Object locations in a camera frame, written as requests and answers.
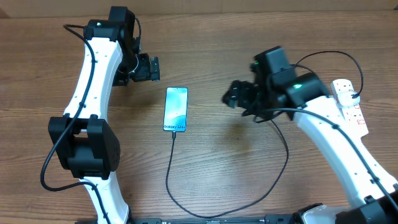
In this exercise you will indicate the white power strip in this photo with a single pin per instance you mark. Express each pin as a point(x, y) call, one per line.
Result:
point(353, 114)

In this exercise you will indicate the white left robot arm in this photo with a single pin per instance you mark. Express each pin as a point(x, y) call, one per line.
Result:
point(82, 138)

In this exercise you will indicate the white charger adapter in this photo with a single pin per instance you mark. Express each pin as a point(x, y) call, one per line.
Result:
point(347, 98)

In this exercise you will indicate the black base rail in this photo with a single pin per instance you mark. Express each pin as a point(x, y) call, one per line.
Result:
point(267, 219)

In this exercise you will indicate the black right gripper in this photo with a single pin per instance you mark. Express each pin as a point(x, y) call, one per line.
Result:
point(241, 96)

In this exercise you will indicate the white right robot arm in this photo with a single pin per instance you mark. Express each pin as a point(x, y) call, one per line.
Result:
point(371, 191)

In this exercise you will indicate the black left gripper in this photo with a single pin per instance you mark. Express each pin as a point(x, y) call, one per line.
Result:
point(145, 72)

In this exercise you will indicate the Samsung Galaxy smartphone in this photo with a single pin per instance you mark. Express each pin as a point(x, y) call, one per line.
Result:
point(175, 112)

